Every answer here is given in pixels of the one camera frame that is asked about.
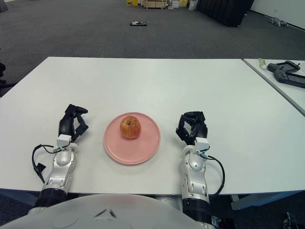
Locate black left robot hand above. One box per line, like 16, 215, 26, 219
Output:
58, 104, 90, 144

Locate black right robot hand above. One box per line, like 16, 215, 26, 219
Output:
175, 111, 209, 146

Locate red yellow apple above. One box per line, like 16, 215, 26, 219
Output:
119, 115, 142, 139

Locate pink round plate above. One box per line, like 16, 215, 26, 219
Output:
103, 112, 161, 166

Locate black office chair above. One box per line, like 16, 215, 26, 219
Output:
0, 47, 17, 97

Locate grey robot torso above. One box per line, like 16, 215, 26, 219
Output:
0, 193, 208, 229

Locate black handheld controller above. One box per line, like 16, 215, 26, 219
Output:
266, 61, 301, 73

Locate dark grey handheld controller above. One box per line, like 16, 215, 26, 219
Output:
273, 69, 305, 89

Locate black curtain partition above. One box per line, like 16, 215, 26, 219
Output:
195, 0, 255, 28

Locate dark metal floor object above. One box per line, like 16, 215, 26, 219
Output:
283, 212, 296, 229

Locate white stacked boxes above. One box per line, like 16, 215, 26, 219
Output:
167, 0, 189, 10

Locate grey quadruped robot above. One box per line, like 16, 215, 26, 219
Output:
269, 16, 290, 27

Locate wooden crate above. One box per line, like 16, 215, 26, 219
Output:
143, 0, 168, 10

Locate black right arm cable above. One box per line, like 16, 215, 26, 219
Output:
202, 152, 226, 198

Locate grey-blue table frame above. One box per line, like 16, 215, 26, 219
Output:
0, 187, 305, 212

